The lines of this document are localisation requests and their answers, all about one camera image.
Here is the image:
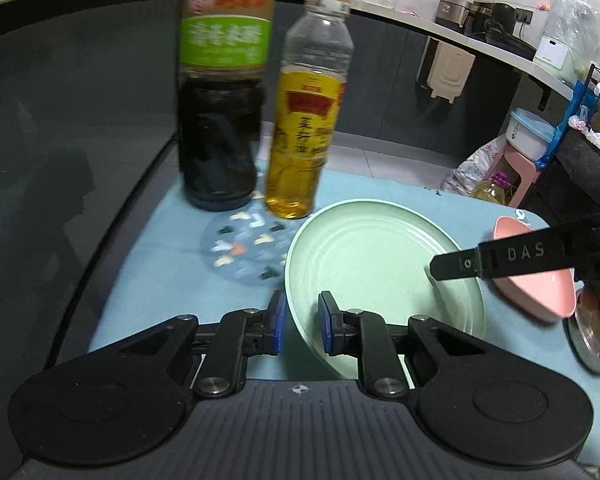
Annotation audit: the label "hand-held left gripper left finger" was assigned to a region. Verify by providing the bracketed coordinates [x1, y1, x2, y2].
[115, 290, 287, 400]

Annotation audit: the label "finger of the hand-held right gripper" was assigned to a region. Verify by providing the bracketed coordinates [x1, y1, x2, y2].
[429, 225, 579, 282]

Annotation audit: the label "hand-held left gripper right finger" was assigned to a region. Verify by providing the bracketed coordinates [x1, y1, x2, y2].
[318, 291, 503, 400]

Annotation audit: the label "pink bowl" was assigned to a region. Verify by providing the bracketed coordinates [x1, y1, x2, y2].
[492, 216, 578, 323]

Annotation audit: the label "green plate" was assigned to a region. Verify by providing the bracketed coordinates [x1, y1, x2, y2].
[284, 199, 486, 381]

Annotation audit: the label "stainless steel bowl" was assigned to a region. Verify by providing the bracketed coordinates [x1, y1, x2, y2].
[562, 305, 600, 376]

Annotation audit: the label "oil jug with purple cap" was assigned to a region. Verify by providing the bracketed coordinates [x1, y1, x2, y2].
[472, 172, 513, 206]

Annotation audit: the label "patterned round blue coaster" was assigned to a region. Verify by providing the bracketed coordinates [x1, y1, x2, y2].
[201, 199, 313, 288]

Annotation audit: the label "pink plastic stool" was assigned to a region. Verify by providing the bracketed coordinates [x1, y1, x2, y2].
[495, 142, 543, 208]

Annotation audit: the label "black mesh storage rack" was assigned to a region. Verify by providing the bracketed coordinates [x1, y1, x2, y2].
[522, 62, 600, 227]

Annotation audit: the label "printed plastic bag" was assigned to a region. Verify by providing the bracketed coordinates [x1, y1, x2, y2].
[440, 142, 503, 196]

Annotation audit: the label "white container with blue lid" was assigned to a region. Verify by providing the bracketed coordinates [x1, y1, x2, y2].
[505, 107, 558, 161]

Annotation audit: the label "small crumpled plastic bags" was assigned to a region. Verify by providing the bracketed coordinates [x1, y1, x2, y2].
[567, 105, 600, 163]

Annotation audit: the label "light blue tablecloth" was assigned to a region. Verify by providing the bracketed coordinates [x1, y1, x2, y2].
[87, 162, 600, 466]

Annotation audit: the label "yellow cooking oil bottle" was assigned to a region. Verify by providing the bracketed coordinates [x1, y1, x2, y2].
[264, 0, 355, 220]

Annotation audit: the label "dark vinegar bottle green label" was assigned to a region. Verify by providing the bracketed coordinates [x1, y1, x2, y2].
[176, 0, 277, 212]

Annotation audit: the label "beige hanging bin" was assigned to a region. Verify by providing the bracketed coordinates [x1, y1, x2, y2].
[416, 37, 476, 104]

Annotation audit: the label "black electric grill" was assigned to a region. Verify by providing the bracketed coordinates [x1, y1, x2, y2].
[485, 27, 537, 59]

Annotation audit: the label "white appliance with plastic cover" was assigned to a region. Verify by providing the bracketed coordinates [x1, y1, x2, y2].
[532, 0, 600, 83]

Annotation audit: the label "black countertop appliance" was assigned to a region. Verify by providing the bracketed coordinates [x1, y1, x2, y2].
[465, 0, 519, 36]

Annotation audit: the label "silver rice cooker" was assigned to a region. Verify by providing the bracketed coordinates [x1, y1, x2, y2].
[434, 0, 473, 34]

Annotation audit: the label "white kitchen countertop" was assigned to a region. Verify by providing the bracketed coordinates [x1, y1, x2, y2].
[0, 0, 588, 102]

